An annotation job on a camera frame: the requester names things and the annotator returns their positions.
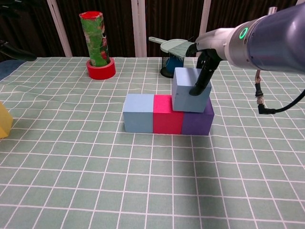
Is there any purple foam cube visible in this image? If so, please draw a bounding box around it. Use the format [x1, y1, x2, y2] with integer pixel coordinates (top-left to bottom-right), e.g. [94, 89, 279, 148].
[181, 97, 214, 136]

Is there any pink foam cube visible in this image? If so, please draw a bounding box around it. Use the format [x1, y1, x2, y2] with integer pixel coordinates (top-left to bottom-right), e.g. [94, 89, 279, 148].
[152, 94, 184, 135]

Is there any teal hand brush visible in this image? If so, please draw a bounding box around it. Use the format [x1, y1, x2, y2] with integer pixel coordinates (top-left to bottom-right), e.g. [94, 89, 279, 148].
[148, 36, 198, 59]

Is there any white partition frame post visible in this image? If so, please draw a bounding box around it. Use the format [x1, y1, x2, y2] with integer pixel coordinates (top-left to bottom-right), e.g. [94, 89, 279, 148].
[131, 0, 147, 57]
[198, 0, 212, 39]
[46, 0, 72, 57]

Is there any green checked tablecloth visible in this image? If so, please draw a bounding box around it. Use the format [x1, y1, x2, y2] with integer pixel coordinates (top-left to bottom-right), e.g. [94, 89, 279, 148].
[0, 56, 305, 229]

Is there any light blue foam cube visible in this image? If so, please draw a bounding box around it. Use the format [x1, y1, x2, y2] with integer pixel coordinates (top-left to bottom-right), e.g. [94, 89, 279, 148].
[123, 94, 155, 134]
[172, 67, 213, 113]

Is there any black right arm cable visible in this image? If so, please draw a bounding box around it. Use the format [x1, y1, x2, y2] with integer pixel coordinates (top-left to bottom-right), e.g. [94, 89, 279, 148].
[254, 70, 305, 115]

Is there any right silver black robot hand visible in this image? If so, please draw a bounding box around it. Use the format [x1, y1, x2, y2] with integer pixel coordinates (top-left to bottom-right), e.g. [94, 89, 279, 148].
[185, 28, 235, 96]

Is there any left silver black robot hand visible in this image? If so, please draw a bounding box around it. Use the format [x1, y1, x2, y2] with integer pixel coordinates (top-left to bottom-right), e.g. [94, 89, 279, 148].
[0, 39, 37, 62]

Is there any red tape roll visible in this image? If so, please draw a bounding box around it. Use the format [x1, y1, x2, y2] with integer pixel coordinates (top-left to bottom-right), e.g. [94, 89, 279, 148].
[86, 57, 117, 80]

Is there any yellow foam cube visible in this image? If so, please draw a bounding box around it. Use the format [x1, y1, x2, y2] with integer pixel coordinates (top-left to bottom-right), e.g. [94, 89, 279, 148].
[0, 100, 14, 139]

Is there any green can with red lid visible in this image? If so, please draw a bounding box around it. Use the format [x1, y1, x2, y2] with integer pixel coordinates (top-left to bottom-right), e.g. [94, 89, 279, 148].
[79, 10, 112, 67]

